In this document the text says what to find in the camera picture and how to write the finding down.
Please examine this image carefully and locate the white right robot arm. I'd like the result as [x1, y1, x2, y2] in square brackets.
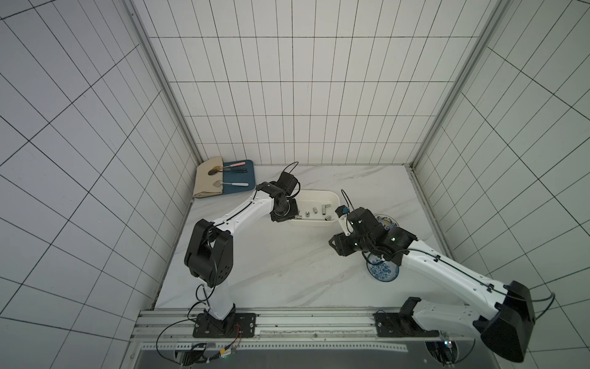
[329, 205, 536, 363]

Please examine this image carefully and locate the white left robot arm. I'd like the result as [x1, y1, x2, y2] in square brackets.
[184, 171, 301, 338]

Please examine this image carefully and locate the white plastic storage box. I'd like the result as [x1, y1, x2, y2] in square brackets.
[289, 190, 340, 226]

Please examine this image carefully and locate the blue yellow patterned bowl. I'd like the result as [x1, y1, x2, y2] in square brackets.
[376, 215, 399, 231]

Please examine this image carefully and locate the blue white patterned bowl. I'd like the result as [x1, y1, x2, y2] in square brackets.
[367, 260, 399, 283]

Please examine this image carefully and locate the beige folded cloth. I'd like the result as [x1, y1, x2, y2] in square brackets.
[193, 156, 223, 198]

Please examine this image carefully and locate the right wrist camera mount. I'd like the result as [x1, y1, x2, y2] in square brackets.
[335, 204, 352, 236]

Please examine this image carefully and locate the pink handled spoon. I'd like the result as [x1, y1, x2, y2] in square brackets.
[223, 161, 247, 169]

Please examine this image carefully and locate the white handled spoon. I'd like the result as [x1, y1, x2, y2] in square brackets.
[214, 180, 250, 188]

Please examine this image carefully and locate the black handled spoon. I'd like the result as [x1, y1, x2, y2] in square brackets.
[207, 167, 248, 176]

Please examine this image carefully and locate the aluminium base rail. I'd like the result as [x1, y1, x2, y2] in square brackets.
[131, 307, 474, 354]

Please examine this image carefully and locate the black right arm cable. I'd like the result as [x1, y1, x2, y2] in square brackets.
[405, 248, 556, 321]

